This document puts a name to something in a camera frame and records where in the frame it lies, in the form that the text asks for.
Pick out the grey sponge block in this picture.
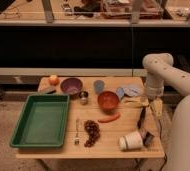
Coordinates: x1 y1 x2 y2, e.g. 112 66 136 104
40 86 56 94

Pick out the blue plastic cup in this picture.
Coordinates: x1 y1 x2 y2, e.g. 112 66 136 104
93 80 105 94

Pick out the small metal cup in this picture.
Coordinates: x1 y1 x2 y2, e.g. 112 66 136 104
79 91 89 105

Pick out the purple bowl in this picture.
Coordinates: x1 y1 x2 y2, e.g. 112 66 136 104
60 77 83 96

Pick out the yellow banana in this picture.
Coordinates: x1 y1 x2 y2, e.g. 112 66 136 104
124 100 149 108

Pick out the black dish brush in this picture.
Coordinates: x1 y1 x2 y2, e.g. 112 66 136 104
137 107 154 147

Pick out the orange fruit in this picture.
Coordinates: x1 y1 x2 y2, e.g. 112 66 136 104
48 75 60 86

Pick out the metal fork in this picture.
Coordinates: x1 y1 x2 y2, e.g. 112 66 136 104
74 118 80 145

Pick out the red bowl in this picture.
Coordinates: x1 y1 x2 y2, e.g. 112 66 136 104
97 91 119 112

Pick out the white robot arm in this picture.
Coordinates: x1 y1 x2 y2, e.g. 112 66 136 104
142 53 190 171

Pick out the bunch of dark grapes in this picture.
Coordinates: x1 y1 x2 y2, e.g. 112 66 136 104
84 120 100 147

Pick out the light blue cloth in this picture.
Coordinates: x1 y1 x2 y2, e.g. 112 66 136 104
116 84 142 99

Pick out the wooden table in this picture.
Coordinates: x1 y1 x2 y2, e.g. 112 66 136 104
16 77 164 159

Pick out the green plastic tray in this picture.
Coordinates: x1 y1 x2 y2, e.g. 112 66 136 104
10 94 70 148

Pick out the white paper cup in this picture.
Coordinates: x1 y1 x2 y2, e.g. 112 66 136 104
118 131 143 151

